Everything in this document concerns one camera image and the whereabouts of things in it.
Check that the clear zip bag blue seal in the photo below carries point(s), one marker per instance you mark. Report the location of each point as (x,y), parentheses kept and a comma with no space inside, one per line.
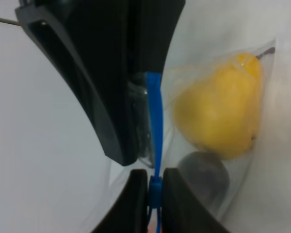
(166,146)

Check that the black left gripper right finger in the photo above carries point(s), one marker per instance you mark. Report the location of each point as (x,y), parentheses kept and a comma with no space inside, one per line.
(181,211)

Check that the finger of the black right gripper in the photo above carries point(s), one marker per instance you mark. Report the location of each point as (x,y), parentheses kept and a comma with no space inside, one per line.
(87,42)
(151,25)

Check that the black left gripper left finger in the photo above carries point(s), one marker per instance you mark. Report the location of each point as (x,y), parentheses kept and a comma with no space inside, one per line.
(129,212)

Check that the purple eggplant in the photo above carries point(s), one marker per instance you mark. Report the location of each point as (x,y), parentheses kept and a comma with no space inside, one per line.
(206,176)

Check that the yellow pear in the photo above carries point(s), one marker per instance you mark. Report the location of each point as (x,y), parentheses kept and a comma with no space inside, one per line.
(221,112)

